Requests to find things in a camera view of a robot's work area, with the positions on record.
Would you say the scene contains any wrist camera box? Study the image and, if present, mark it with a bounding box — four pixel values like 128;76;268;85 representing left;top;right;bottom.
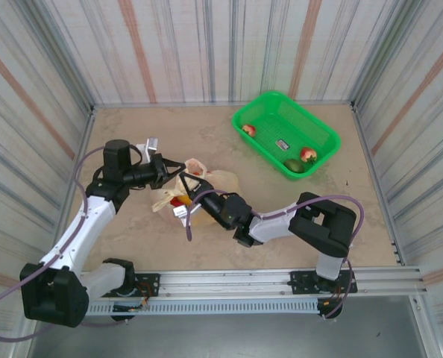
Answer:
172;204;193;227
135;136;160;160

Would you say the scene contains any slotted grey cable duct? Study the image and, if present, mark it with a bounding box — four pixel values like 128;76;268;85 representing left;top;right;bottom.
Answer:
87;300;319;317

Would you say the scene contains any fruit-print plastic bag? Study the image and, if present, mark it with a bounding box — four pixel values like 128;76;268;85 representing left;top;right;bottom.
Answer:
149;157;240;227

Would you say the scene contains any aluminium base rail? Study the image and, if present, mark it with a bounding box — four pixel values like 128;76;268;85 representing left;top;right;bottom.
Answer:
22;266;430;301

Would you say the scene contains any green fake avocado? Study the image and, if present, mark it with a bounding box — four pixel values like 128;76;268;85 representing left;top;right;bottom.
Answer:
283;158;306;175

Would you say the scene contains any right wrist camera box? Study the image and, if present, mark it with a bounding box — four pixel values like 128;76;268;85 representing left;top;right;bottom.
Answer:
172;204;193;227

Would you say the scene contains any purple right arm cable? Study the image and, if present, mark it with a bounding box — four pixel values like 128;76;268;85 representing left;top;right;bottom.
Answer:
186;189;366;321

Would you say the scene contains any green plastic basket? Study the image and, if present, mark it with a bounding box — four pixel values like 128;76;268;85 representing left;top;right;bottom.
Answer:
231;91;342;183

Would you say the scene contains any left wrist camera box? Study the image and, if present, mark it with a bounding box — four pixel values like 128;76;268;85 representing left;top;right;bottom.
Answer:
135;136;160;160

